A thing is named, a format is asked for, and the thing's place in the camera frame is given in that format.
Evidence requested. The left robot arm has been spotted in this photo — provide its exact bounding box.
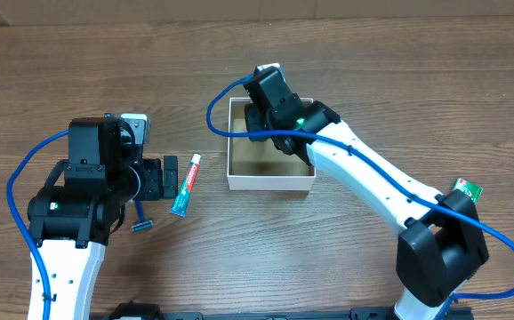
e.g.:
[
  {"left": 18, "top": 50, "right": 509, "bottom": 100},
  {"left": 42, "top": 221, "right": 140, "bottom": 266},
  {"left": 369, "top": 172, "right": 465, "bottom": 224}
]
[{"left": 28, "top": 114, "right": 178, "bottom": 319}]

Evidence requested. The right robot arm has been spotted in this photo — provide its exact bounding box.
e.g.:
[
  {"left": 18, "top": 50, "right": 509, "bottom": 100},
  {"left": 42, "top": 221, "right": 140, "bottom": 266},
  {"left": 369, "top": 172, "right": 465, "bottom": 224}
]
[{"left": 244, "top": 64, "right": 489, "bottom": 319}]

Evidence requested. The colgate toothpaste tube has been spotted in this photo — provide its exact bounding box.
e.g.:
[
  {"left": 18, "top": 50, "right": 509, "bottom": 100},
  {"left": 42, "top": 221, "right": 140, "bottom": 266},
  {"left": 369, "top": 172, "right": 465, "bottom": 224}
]
[{"left": 170, "top": 154, "right": 201, "bottom": 217}]

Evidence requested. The blue disposable razor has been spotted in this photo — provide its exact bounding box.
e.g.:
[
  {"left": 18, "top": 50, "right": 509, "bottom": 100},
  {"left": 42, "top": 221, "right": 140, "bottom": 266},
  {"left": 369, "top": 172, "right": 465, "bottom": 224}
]
[{"left": 132, "top": 201, "right": 153, "bottom": 232}]

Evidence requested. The white cardboard box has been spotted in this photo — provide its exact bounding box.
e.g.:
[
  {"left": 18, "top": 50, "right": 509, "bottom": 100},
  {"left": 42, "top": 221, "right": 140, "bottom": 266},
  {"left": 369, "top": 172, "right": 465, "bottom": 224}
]
[{"left": 226, "top": 96, "right": 317, "bottom": 192}]

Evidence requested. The green white soap packet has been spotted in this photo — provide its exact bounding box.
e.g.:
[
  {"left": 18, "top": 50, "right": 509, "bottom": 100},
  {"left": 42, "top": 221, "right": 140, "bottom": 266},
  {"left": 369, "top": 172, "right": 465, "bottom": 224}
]
[{"left": 452, "top": 178, "right": 483, "bottom": 204}]

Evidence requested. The right blue cable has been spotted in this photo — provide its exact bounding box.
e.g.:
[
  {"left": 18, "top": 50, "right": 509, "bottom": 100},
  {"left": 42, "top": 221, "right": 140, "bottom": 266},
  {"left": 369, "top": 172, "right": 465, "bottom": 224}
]
[{"left": 205, "top": 73, "right": 514, "bottom": 320}]

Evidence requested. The blue cable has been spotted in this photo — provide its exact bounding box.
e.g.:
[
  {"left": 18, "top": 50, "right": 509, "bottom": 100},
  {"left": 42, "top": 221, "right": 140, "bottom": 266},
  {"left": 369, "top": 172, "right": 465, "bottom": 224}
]
[
  {"left": 205, "top": 73, "right": 514, "bottom": 320},
  {"left": 6, "top": 129, "right": 70, "bottom": 320}
]

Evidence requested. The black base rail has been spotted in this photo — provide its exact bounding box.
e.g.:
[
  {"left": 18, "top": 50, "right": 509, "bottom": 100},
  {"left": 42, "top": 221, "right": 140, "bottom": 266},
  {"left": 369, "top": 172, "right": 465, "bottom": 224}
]
[{"left": 90, "top": 300, "right": 398, "bottom": 320}]

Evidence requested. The left blue cable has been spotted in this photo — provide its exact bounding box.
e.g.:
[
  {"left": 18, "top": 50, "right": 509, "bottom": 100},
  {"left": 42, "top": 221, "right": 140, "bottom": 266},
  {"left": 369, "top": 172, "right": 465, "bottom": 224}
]
[{"left": 6, "top": 129, "right": 70, "bottom": 320}]

